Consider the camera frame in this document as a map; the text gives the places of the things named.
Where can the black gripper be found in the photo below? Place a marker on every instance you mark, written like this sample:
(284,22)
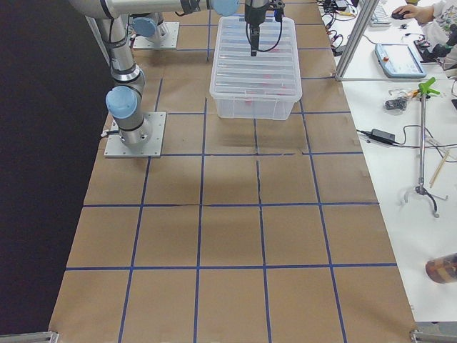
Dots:
(253,13)

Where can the clear ribbed box lid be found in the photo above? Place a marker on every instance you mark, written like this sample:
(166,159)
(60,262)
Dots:
(255,60)

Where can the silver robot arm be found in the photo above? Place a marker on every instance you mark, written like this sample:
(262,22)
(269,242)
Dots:
(222,8)
(124,100)

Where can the clear plastic storage box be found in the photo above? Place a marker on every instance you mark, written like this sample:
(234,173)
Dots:
(254,103)

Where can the blue teach pendant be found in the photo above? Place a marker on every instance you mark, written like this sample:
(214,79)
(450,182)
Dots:
(398,61)

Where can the black computer mouse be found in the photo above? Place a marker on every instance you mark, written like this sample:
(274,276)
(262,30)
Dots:
(399,15)

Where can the black power adapter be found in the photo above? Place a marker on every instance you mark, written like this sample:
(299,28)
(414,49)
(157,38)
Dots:
(383,136)

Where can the person at desk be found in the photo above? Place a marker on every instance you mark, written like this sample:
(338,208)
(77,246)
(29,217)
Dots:
(438,23)

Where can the wooden chopsticks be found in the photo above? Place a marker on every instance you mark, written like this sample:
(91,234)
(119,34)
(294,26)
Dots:
(438,169)

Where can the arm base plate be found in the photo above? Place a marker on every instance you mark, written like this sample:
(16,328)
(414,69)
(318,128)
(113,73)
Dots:
(146,141)
(149,36)

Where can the aluminium frame post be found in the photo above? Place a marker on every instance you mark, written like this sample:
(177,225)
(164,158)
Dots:
(364,16)

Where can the green handled reacher grabber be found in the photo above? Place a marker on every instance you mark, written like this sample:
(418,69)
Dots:
(424,89)

